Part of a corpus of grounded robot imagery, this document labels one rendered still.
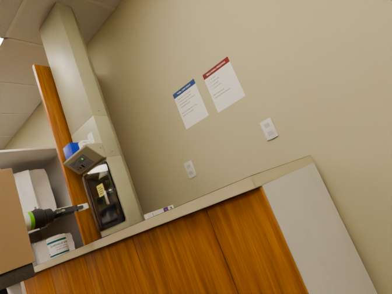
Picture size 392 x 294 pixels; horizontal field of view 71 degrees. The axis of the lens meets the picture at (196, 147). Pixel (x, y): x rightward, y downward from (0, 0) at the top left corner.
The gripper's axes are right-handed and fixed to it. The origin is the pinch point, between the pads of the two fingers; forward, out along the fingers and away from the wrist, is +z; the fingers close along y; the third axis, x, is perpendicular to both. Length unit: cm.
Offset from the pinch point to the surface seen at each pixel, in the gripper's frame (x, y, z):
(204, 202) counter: 23, -89, -6
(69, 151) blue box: -40.6, 16.2, 12.1
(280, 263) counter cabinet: 48, -105, -3
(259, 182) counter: 23, -109, -2
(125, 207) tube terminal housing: 7.5, -4.5, 25.0
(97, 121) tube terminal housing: -52, -4, 25
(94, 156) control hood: -29.4, -0.1, 18.0
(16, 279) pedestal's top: 23, -52, -53
